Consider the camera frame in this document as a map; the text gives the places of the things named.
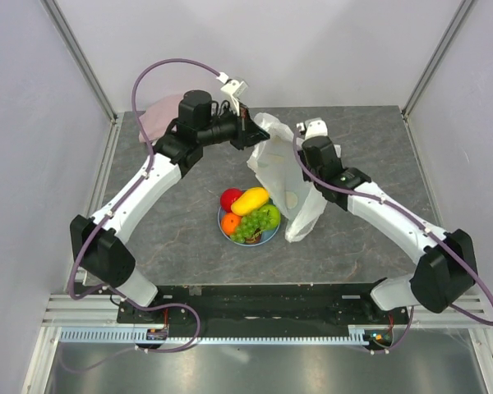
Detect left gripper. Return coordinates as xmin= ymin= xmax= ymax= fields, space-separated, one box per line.
xmin=198 ymin=102 xmax=270 ymax=151

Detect yellow mango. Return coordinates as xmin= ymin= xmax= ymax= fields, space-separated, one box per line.
xmin=231 ymin=187 xmax=270 ymax=217

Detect white plastic bag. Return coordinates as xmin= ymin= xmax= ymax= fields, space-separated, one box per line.
xmin=247 ymin=112 xmax=327 ymax=243

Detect green grapes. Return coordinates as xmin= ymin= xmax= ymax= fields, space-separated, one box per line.
xmin=229 ymin=210 xmax=266 ymax=245

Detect orange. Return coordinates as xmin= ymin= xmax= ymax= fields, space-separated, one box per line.
xmin=220 ymin=212 xmax=242 ymax=236

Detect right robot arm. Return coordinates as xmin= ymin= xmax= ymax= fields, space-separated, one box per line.
xmin=298 ymin=135 xmax=477 ymax=323

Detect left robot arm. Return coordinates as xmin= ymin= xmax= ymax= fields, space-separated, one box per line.
xmin=70 ymin=90 xmax=270 ymax=323

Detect red apple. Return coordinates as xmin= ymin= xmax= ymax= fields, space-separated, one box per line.
xmin=219 ymin=188 xmax=243 ymax=213

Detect green apple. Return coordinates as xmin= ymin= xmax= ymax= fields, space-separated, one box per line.
xmin=258 ymin=204 xmax=281 ymax=231

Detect pink cloth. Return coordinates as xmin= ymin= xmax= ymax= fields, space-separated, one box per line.
xmin=139 ymin=94 xmax=183 ymax=141

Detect blue plate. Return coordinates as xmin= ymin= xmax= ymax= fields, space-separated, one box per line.
xmin=218 ymin=187 xmax=281 ymax=246

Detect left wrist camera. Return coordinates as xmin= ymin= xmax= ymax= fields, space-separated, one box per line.
xmin=220 ymin=78 xmax=248 ymax=103

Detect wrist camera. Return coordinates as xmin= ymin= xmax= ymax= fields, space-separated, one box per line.
xmin=220 ymin=78 xmax=248 ymax=103
xmin=297 ymin=118 xmax=328 ymax=140

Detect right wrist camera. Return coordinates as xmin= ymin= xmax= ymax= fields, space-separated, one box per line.
xmin=297 ymin=118 xmax=328 ymax=140

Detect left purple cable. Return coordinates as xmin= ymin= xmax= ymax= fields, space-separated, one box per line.
xmin=65 ymin=58 xmax=227 ymax=300

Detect purple cable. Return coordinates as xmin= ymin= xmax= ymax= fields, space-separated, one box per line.
xmin=65 ymin=58 xmax=227 ymax=300
xmin=291 ymin=126 xmax=493 ymax=328

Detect cable duct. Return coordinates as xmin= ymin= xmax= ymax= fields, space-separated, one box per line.
xmin=59 ymin=327 xmax=376 ymax=346

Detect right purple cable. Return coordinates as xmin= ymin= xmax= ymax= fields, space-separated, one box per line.
xmin=291 ymin=126 xmax=493 ymax=328

